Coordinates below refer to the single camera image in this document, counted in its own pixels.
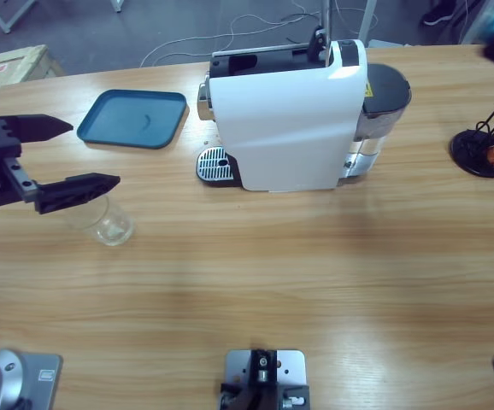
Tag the clear water tank black lid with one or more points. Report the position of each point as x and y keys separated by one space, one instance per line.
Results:
x=386 y=89

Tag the short white metal leg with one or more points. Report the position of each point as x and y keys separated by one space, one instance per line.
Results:
x=118 y=5

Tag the black shoe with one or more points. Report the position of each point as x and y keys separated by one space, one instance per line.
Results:
x=437 y=15

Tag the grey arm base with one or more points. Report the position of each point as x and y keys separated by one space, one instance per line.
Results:
x=37 y=376

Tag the black capsule holder stand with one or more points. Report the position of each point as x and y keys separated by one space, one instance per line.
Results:
x=469 y=149

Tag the white metal post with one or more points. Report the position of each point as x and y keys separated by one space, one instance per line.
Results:
x=366 y=19

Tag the clear glass cup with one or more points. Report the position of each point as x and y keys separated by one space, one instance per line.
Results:
x=112 y=230

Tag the white metal table frame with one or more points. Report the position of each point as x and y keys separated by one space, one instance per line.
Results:
x=5 y=21

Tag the silver coffee machine lever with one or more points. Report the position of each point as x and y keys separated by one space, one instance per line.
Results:
x=326 y=21

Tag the wooden crate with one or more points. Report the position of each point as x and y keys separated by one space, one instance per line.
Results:
x=16 y=64

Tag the white capsule coffee machine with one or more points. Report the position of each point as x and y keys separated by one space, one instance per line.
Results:
x=281 y=128

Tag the black drip tray silver grill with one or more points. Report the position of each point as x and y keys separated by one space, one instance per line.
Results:
x=215 y=164

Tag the slanted white metal leg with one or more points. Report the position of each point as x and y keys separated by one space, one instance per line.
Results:
x=471 y=25

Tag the teal plastic tray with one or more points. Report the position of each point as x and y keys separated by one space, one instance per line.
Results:
x=131 y=119

